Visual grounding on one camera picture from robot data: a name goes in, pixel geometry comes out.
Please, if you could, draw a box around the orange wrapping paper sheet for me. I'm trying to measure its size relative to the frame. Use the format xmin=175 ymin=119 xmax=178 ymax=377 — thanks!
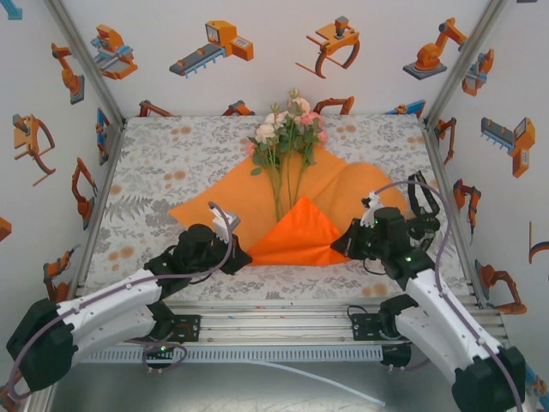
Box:
xmin=168 ymin=145 xmax=407 ymax=268

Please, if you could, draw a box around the black printed ribbon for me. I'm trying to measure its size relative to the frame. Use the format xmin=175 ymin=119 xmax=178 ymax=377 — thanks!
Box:
xmin=407 ymin=170 xmax=442 ymax=224

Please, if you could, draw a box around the cream fake flower stem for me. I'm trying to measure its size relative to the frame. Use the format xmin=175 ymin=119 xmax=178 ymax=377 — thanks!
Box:
xmin=255 ymin=112 xmax=287 ymax=220

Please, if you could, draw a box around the floral patterned table mat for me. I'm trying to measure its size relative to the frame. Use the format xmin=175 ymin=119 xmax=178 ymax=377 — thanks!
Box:
xmin=81 ymin=113 xmax=473 ymax=301

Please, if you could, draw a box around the black controller box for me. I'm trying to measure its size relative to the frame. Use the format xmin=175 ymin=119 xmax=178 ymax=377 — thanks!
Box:
xmin=142 ymin=342 xmax=178 ymax=366
xmin=380 ymin=342 xmax=413 ymax=371

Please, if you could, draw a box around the white plastic tube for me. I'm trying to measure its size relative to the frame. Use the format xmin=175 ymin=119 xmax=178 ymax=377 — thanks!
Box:
xmin=250 ymin=359 xmax=387 ymax=407

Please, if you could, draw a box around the brushed metal panel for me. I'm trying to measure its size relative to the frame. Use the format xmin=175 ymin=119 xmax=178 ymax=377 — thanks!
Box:
xmin=25 ymin=360 xmax=528 ymax=412

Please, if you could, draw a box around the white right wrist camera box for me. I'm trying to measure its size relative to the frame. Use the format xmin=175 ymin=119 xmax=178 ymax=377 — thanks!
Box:
xmin=360 ymin=192 xmax=383 ymax=227

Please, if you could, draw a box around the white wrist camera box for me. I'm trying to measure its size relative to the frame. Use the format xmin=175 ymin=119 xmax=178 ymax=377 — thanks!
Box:
xmin=208 ymin=201 xmax=242 ymax=241
xmin=360 ymin=192 xmax=383 ymax=227

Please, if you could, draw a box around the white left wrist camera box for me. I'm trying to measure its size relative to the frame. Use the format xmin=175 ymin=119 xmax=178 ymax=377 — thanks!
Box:
xmin=208 ymin=201 xmax=242 ymax=241

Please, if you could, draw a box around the aluminium rail frame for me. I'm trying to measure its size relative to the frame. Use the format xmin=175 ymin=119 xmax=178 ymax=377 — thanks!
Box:
xmin=40 ymin=300 xmax=510 ymax=347

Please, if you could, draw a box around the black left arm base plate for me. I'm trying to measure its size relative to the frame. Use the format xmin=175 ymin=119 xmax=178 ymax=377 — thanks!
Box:
xmin=169 ymin=314 xmax=202 ymax=343

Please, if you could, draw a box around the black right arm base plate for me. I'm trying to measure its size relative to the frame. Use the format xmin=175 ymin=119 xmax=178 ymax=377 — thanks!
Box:
xmin=351 ymin=314 xmax=429 ymax=343

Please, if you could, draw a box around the grey slotted cable duct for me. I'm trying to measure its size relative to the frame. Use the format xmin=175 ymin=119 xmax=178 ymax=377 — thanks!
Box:
xmin=76 ymin=346 xmax=383 ymax=362

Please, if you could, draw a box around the aluminium side rail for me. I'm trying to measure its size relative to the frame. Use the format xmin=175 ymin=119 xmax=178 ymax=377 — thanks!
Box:
xmin=63 ymin=122 xmax=128 ymax=312
xmin=422 ymin=119 xmax=486 ymax=309

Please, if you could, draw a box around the aluminium frame post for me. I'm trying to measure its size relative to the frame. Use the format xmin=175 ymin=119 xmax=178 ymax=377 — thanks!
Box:
xmin=422 ymin=0 xmax=510 ymax=125
xmin=42 ymin=0 xmax=128 ymax=125

